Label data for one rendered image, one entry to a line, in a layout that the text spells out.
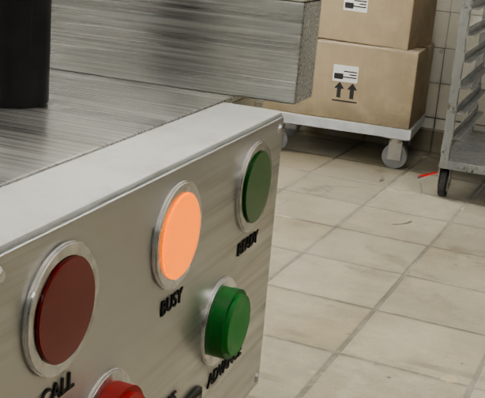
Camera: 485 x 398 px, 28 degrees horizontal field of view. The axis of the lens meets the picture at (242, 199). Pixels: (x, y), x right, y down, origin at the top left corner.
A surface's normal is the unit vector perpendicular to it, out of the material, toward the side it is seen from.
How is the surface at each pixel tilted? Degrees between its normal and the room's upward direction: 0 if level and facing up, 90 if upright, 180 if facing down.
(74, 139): 0
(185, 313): 90
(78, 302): 90
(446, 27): 90
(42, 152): 0
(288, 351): 0
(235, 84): 90
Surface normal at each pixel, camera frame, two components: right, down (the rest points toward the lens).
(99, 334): 0.93, 0.18
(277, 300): 0.08, -0.96
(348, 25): -0.47, 0.25
